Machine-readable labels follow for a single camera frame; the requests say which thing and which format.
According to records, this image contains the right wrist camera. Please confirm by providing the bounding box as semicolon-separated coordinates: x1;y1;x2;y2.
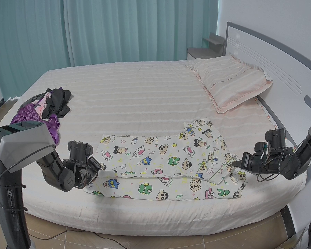
254;142;268;155

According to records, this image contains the blue-green curtain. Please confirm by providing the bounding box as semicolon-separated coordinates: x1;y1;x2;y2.
63;0;219;67
0;0;72;102

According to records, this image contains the grey bedside table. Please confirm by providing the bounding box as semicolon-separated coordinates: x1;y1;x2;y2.
187;33;224;61

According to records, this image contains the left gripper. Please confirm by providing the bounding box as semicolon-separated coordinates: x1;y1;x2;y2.
86;156;107;179

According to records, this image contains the white printed pyjama top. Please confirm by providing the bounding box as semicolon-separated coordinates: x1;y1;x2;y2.
84;118;248;200

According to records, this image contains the bed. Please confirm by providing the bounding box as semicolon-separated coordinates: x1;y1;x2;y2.
0;22;311;244

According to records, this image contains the thin black cable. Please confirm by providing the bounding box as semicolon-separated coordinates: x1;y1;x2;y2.
29;231;135;249

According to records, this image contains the pile of clothes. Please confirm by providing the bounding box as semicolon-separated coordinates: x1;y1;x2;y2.
10;87;72;145

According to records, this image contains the pale pink pillow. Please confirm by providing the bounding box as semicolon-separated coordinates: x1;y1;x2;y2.
185;56;274;113

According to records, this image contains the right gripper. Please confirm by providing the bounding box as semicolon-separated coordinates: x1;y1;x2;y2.
241;152;266;176

